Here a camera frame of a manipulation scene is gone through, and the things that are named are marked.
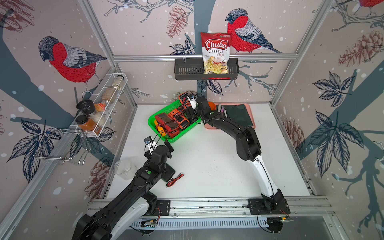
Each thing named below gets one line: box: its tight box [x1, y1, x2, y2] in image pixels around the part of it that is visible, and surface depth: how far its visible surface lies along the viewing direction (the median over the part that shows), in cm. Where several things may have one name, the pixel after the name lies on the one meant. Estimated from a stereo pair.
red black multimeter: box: [163, 120, 180, 138], surface depth 97 cm
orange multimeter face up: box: [179, 92, 192, 108], surface depth 98 cm
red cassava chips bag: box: [201, 32, 232, 74], surface depth 85 cm
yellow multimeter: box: [156, 125, 166, 137], surface depth 97 cm
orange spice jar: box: [75, 114, 97, 131], surface depth 62 cm
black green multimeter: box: [161, 162, 176, 183], surface depth 83 cm
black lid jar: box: [76, 99, 96, 115], surface depth 63 cm
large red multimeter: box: [155, 113, 180, 131], surface depth 98 cm
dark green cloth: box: [222, 103, 254, 128], surface depth 116 cm
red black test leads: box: [166, 172, 184, 188], surface depth 83 cm
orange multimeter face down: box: [168, 108, 190, 129], surface depth 103 cm
